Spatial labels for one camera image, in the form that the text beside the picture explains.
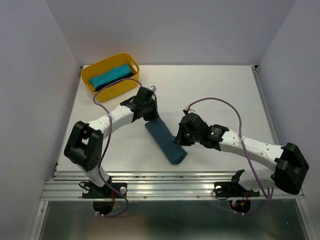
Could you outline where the dark blue-grey t shirt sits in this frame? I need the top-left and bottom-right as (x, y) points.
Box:
(144, 118), (188, 165)

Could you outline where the yellow plastic basket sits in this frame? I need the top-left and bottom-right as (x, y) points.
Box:
(81, 53), (140, 103)

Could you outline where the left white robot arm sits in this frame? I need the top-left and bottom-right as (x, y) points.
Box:
(64, 85), (159, 197)

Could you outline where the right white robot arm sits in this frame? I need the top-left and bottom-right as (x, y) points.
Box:
(174, 113), (309, 197)

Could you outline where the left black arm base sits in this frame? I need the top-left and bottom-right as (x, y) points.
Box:
(78, 181), (128, 199)

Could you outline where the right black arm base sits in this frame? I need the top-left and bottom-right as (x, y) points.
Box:
(211, 169), (260, 200)

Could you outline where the rolled black t shirt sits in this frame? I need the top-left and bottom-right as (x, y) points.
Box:
(94, 71), (135, 92)

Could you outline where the rolled teal t shirt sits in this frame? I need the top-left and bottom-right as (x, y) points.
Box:
(90, 64), (132, 88)

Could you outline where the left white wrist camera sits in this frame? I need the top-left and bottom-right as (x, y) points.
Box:
(147, 85), (157, 93)

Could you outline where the aluminium front rail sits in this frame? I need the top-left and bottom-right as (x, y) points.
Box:
(41, 170), (305, 201)

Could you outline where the aluminium rail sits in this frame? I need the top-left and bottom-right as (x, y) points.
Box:
(41, 170), (305, 201)
(251, 65), (279, 145)

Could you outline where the aluminium right side rail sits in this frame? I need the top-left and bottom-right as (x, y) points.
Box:
(251, 65), (279, 145)

